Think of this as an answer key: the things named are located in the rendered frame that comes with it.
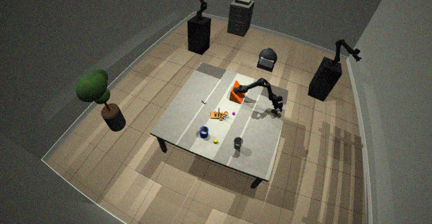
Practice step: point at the blue cup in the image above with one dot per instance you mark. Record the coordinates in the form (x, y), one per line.
(204, 132)

